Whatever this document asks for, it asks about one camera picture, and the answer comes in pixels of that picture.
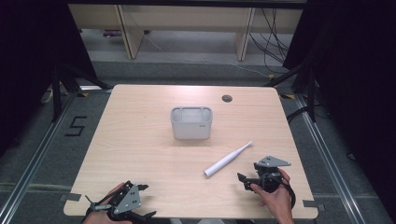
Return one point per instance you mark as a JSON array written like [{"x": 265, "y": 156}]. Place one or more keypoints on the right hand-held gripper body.
[{"x": 269, "y": 177}]

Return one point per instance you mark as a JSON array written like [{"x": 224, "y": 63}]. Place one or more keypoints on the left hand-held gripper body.
[{"x": 127, "y": 199}]

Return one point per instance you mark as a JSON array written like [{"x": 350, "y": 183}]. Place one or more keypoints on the white electric toothbrush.
[{"x": 225, "y": 160}]

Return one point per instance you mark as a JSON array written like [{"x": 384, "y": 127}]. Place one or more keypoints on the grey plastic holder box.
[{"x": 191, "y": 124}]

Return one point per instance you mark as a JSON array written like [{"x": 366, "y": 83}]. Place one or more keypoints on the person's right hand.
[{"x": 277, "y": 202}]

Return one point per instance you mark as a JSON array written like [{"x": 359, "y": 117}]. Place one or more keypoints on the person's left hand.
[{"x": 102, "y": 217}]

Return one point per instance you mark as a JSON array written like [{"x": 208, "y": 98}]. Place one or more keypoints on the grey tape strip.
[
  {"x": 313, "y": 204},
  {"x": 71, "y": 197}
]

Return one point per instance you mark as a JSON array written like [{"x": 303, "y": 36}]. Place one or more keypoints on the black tape floor marking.
[{"x": 76, "y": 126}]

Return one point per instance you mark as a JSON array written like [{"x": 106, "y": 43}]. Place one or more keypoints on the black metal stand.
[
  {"x": 56, "y": 93},
  {"x": 311, "y": 93}
]

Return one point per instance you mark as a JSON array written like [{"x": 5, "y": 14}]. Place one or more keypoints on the black curtain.
[
  {"x": 351, "y": 77},
  {"x": 31, "y": 62}
]

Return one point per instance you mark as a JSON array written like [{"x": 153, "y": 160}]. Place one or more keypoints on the aluminium floor rail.
[
  {"x": 330, "y": 161},
  {"x": 34, "y": 161}
]

